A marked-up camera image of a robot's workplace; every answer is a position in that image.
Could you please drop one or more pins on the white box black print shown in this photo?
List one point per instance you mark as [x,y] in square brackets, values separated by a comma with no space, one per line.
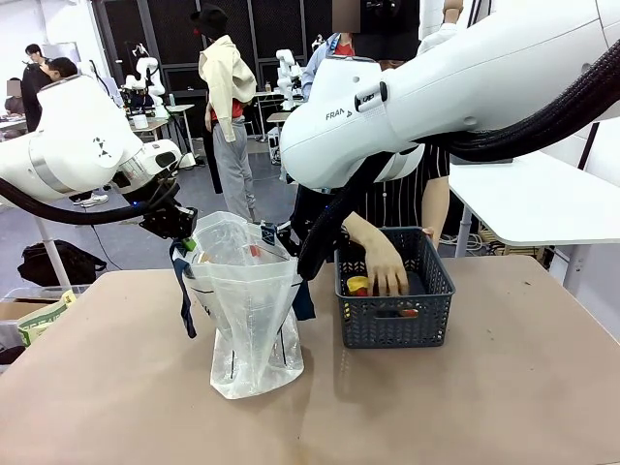
[274,145]

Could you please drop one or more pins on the person's right hand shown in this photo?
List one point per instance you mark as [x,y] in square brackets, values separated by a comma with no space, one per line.
[387,271]

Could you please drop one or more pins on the man in black clothes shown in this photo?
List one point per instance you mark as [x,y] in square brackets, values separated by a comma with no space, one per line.
[39,82]

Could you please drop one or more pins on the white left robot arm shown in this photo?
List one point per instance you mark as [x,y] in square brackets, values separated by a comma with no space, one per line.
[72,135]

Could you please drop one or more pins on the person's left forearm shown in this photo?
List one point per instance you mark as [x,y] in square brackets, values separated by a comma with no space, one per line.
[436,203]

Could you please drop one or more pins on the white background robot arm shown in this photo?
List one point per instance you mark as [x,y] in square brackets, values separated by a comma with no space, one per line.
[286,72]
[155,87]

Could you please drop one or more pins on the small white background table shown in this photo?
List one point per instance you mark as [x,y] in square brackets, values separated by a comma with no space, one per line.
[181,107]

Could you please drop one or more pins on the seated person in background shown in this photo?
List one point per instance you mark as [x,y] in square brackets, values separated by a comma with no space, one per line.
[13,99]

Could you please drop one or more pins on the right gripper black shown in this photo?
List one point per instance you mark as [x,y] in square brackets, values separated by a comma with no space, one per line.
[304,223]

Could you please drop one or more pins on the mannequin cream jacket black hat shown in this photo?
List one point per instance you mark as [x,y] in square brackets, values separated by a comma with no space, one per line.
[227,82]

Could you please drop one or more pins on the brown cardboard box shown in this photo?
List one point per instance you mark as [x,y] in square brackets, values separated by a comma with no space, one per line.
[12,310]

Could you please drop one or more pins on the grey background desk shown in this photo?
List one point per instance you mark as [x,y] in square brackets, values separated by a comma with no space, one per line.
[155,127]

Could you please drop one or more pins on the red packaged item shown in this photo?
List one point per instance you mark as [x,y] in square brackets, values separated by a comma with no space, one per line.
[409,313]

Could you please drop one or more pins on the green printed paper sack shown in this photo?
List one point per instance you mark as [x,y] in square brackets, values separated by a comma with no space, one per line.
[43,319]

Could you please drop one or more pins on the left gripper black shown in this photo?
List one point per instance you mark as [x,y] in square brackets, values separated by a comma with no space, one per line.
[169,218]

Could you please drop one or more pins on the white side table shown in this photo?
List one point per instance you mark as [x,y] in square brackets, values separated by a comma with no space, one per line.
[533,203]

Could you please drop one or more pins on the mannequin in white shirt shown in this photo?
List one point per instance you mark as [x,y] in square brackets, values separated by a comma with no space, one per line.
[436,36]

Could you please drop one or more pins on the white metal pole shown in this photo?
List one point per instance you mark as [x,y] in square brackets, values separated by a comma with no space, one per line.
[53,252]

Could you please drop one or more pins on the dark haired person with glasses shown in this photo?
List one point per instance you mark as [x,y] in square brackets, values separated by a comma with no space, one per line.
[36,52]

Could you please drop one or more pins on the white bucket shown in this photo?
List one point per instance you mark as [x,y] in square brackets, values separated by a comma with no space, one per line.
[140,121]

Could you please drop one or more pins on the person in red shirt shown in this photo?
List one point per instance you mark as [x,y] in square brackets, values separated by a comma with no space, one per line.
[339,48]

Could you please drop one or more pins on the person in striped black shirt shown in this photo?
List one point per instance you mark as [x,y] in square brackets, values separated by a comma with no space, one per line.
[407,194]

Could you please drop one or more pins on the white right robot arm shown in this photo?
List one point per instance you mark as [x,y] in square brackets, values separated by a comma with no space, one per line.
[436,87]

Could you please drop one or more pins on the wooden slat crate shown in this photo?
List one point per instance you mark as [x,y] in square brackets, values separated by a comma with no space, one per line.
[513,239]

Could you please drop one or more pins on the black backpack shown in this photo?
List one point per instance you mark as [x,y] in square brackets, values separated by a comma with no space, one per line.
[58,264]

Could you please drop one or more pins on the person's right forearm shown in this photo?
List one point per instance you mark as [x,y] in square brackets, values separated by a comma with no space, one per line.
[361,227]

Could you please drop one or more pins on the yellow packaged item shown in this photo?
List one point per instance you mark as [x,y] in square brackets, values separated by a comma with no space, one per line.
[357,285]

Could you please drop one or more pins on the person's left hand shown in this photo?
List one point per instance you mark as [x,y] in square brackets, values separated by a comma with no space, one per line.
[430,233]

